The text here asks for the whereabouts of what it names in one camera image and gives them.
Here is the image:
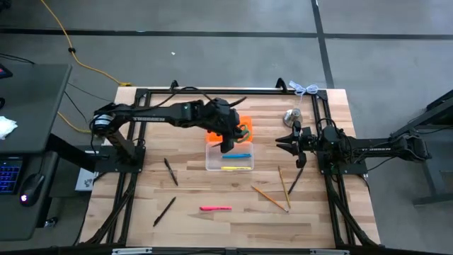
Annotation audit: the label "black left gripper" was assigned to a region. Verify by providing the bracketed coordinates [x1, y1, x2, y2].
[202, 98, 245, 154]

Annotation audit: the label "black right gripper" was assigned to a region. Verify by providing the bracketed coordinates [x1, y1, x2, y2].
[275, 120, 321, 169]

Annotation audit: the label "green-handled scissors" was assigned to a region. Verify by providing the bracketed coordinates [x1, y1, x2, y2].
[211, 123, 251, 148]

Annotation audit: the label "black pen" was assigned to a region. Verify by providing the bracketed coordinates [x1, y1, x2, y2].
[152, 196, 177, 228]
[287, 167, 305, 196]
[163, 157, 179, 187]

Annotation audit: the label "yellow wooden pencil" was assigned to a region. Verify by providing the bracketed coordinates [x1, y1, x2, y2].
[277, 165, 292, 210]

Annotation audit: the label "orange wooden pencil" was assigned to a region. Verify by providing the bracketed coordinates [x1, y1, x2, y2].
[251, 185, 289, 213]

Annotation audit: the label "clear box with orange lid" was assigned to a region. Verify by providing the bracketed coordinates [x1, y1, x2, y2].
[205, 115, 255, 172]

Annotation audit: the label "white printed box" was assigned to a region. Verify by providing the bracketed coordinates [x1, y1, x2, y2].
[74, 168, 98, 192]

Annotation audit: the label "metal cylinder weight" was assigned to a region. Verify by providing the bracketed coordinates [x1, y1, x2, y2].
[282, 108, 304, 128]

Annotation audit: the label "pink highlighter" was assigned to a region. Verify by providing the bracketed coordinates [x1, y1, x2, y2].
[199, 205, 234, 213]

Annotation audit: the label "black side table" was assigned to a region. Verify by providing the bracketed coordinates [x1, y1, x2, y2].
[390, 88, 453, 207]

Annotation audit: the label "black desk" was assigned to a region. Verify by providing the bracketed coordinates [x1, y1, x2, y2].
[0, 63, 74, 242]

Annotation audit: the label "black computer mouse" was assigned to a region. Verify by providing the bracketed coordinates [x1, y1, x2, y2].
[19, 172, 46, 208]

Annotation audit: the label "white crumpled tissue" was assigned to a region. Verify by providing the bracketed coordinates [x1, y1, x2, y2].
[0, 115, 18, 141]

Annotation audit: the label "backlit keyboard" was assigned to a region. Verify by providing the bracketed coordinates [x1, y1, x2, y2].
[0, 157, 24, 195]

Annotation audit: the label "black device with red light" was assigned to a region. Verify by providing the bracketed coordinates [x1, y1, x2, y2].
[0, 63, 14, 81]

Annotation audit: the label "black aluminium table frame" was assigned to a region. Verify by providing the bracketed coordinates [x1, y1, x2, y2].
[76, 86, 382, 255]

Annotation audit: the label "white string bundle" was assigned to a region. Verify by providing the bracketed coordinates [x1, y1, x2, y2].
[288, 80, 319, 103]

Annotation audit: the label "silver aluminium bracket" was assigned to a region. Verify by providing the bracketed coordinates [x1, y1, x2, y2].
[310, 249, 350, 255]
[112, 247, 153, 255]

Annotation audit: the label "thin black cable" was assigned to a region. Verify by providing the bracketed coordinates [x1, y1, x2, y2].
[0, 52, 36, 65]
[64, 90, 88, 124]
[67, 82, 114, 103]

